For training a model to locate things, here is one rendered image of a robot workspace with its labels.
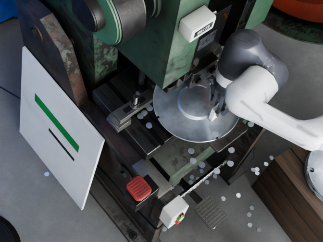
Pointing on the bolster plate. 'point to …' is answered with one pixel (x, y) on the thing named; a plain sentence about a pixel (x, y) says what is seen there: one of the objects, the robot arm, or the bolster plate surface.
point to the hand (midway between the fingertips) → (215, 112)
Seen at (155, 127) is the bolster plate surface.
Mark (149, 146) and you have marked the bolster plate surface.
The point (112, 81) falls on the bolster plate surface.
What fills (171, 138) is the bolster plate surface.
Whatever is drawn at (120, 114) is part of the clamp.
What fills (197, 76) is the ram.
